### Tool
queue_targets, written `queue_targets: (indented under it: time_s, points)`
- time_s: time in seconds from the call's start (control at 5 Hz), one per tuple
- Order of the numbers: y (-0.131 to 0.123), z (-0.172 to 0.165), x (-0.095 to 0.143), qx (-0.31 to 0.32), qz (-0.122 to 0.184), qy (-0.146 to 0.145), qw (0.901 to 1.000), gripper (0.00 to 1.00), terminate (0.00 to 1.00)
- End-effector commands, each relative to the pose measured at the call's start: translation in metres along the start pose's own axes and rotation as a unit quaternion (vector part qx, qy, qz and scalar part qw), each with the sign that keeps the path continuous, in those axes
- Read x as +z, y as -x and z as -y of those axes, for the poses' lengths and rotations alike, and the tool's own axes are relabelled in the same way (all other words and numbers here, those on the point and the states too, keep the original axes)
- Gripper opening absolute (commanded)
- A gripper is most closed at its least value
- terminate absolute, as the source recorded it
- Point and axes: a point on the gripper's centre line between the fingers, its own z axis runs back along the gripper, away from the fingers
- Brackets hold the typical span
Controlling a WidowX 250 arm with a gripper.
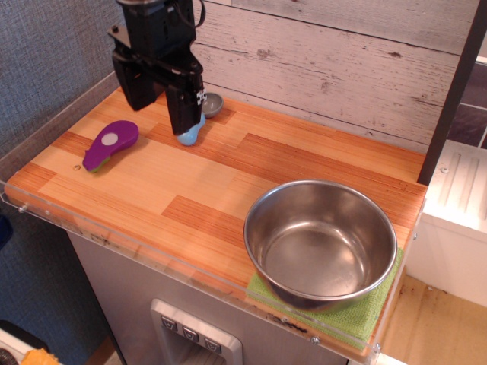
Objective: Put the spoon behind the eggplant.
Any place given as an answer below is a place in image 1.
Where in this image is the purple toy eggplant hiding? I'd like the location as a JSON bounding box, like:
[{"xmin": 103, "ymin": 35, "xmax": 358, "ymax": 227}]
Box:
[{"xmin": 82, "ymin": 120, "xmax": 139, "ymax": 173}]

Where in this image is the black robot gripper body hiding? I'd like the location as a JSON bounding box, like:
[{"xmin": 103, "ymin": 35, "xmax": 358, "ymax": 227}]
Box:
[{"xmin": 109, "ymin": 2, "xmax": 204, "ymax": 91}]

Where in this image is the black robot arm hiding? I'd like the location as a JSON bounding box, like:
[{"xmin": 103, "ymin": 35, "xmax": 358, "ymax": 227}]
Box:
[{"xmin": 108, "ymin": 1, "xmax": 205, "ymax": 136}]

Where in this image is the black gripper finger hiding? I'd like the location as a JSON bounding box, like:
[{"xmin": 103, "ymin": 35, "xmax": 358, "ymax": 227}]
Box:
[
  {"xmin": 165, "ymin": 87, "xmax": 206, "ymax": 135},
  {"xmin": 112, "ymin": 52, "xmax": 166, "ymax": 111}
]

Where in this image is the dark right post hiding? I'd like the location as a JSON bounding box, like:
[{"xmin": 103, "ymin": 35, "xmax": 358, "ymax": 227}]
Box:
[{"xmin": 417, "ymin": 0, "xmax": 486, "ymax": 186}]

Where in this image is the green cloth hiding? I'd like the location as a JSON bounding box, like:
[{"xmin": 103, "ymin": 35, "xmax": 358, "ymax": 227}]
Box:
[{"xmin": 247, "ymin": 247, "xmax": 404, "ymax": 348}]

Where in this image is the stainless steel bowl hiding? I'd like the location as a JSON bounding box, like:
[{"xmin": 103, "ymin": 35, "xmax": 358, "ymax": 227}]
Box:
[{"xmin": 243, "ymin": 179, "xmax": 398, "ymax": 311}]

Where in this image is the grey toy fridge cabinet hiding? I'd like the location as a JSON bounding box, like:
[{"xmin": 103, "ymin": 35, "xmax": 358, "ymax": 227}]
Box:
[{"xmin": 69, "ymin": 233, "xmax": 348, "ymax": 364}]

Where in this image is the white toy sink unit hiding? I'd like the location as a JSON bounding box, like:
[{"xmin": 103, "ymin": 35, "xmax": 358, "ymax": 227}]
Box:
[{"xmin": 403, "ymin": 56, "xmax": 487, "ymax": 309}]

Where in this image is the clear acrylic guard rail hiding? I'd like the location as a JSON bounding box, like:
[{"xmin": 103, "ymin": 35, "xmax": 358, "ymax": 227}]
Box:
[{"xmin": 5, "ymin": 176, "xmax": 426, "ymax": 361}]

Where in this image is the orange object bottom left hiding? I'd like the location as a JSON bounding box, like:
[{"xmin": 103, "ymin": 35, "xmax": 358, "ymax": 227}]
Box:
[{"xmin": 21, "ymin": 349, "xmax": 60, "ymax": 365}]

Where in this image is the blue spoon with grey bowl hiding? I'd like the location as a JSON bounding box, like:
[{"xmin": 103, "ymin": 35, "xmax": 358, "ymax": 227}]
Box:
[{"xmin": 177, "ymin": 92, "xmax": 224, "ymax": 147}]

